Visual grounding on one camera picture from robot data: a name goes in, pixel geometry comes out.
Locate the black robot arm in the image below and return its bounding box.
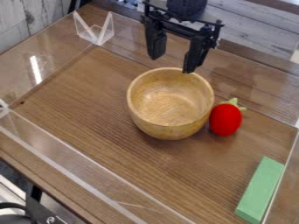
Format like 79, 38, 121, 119
141, 0, 224, 74

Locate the red toy strawberry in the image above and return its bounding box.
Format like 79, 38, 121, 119
210, 98, 246, 137

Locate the black cable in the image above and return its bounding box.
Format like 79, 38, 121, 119
0, 202, 28, 217

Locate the green foam block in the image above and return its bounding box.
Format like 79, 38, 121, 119
235, 157, 284, 224

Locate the clear acrylic corner bracket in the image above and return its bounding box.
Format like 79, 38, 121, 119
72, 11, 115, 46

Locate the wooden bowl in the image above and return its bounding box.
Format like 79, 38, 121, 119
125, 67, 215, 140

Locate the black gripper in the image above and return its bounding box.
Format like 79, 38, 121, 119
143, 0, 224, 74

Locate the clear acrylic tray wall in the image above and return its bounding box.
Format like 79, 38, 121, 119
0, 100, 190, 224

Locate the black table leg bracket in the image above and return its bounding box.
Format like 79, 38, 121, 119
24, 185, 80, 224

